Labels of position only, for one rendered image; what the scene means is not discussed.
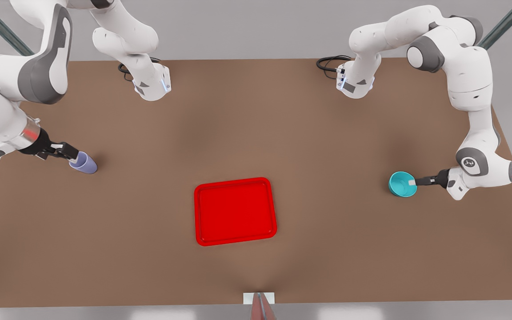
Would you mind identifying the teal bowl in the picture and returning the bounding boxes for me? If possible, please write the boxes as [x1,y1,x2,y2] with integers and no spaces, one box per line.
[388,172,418,198]

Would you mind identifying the lavender cup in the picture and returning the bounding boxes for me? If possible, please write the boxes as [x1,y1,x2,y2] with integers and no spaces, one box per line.
[69,151,98,174]

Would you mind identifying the red tray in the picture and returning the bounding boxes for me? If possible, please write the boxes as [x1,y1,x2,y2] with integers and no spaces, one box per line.
[194,177,277,247]

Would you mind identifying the black right arm cable loop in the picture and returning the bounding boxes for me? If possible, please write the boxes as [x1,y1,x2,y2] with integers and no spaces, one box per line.
[118,57,161,83]

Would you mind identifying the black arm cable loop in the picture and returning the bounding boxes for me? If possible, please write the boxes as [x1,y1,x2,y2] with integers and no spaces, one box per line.
[316,55,352,80]
[118,57,161,83]

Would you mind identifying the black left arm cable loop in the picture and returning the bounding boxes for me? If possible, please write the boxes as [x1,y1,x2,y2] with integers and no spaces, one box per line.
[316,55,352,80]

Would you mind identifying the silver frame post with foot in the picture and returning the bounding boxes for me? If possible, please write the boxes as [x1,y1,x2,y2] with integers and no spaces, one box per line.
[243,292,276,320]

